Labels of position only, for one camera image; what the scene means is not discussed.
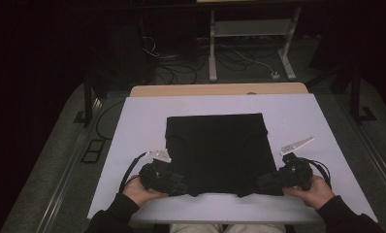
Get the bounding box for grey metal stand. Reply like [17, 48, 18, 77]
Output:
[209, 6, 303, 82]

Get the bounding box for black looped cable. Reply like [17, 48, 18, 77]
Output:
[95, 99, 127, 142]

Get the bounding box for person's leg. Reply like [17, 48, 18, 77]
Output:
[169, 222, 225, 233]
[224, 222, 286, 233]

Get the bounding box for person's right leg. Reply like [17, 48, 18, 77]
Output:
[224, 222, 286, 233]

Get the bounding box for person's right hand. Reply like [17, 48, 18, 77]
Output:
[282, 175, 336, 212]

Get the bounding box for person's left leg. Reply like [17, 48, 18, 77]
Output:
[169, 222, 225, 233]

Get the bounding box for left hand-held gripper cable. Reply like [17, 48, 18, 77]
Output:
[118, 150, 150, 194]

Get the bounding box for black stand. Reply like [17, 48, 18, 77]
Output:
[348, 63, 378, 124]
[73, 73, 106, 126]

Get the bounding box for white cable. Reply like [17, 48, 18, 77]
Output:
[218, 43, 276, 76]

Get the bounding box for wooden table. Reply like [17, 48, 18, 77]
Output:
[129, 82, 310, 98]

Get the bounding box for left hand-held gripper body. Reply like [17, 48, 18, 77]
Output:
[138, 149, 179, 196]

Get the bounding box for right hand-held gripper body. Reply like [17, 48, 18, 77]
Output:
[272, 137, 315, 191]

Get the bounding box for black tank top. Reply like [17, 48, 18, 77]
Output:
[164, 113, 284, 199]

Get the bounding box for person's left hand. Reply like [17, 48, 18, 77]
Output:
[122, 175, 170, 208]

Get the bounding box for black floor cables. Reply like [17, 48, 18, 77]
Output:
[142, 35, 211, 85]

